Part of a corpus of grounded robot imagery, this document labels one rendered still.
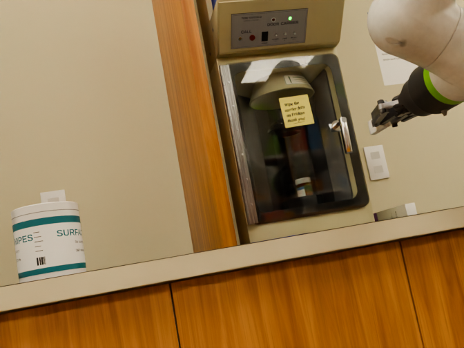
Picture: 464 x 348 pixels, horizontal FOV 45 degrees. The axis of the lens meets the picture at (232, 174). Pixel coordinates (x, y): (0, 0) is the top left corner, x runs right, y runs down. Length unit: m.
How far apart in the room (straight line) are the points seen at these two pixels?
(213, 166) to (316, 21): 0.46
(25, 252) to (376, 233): 0.66
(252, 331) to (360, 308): 0.21
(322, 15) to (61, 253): 0.82
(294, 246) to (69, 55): 1.09
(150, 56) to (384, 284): 1.09
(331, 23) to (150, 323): 0.85
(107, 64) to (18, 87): 0.28
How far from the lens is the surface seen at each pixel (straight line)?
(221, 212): 1.22
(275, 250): 1.02
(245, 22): 1.38
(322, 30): 1.46
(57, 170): 1.75
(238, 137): 1.34
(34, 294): 0.99
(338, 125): 1.40
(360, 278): 1.10
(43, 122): 1.79
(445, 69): 0.89
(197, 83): 1.28
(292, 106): 1.40
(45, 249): 1.13
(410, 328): 1.15
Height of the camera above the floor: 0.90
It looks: 9 degrees up
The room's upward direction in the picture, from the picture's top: 10 degrees counter-clockwise
